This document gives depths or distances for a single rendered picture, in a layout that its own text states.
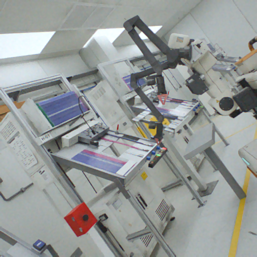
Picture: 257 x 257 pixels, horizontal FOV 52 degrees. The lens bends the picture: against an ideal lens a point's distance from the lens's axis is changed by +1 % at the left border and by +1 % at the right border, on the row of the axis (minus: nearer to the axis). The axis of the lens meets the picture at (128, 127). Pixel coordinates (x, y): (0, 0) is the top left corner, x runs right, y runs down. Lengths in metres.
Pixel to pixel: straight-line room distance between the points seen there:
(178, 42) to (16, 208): 2.71
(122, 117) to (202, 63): 1.69
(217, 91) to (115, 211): 1.22
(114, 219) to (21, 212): 1.71
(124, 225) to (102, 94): 1.92
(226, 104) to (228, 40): 7.60
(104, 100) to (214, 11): 6.75
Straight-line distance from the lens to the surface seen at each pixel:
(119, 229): 2.25
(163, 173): 3.57
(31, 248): 1.51
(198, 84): 2.03
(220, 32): 9.64
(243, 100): 2.00
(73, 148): 2.37
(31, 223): 3.68
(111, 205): 2.20
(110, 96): 3.50
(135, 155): 2.25
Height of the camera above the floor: 1.00
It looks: level
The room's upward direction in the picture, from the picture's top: 36 degrees counter-clockwise
